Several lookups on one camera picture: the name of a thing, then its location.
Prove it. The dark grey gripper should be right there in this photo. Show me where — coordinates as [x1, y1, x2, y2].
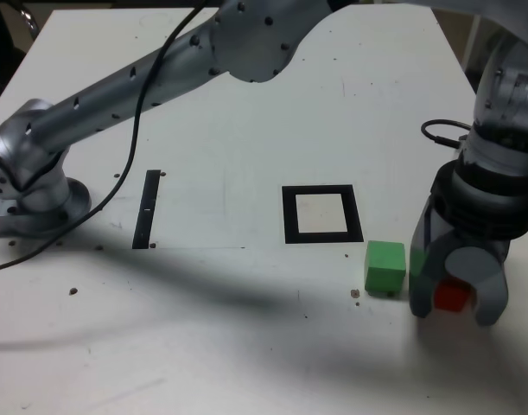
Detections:
[408, 206, 512, 329]

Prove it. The red cube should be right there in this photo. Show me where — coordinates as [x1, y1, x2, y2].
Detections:
[433, 279, 472, 313]

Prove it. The green cube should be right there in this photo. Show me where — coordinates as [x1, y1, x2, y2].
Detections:
[363, 239, 408, 300]

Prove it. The black tape square outline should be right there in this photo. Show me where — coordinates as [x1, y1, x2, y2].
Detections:
[281, 183, 366, 246]

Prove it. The black tape strip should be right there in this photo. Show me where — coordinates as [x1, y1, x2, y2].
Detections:
[131, 169, 162, 251]

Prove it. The chrome metal tube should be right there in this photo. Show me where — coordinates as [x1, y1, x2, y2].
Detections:
[19, 7, 41, 34]

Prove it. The white frame post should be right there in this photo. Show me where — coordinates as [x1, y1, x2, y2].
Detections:
[461, 12, 483, 71]

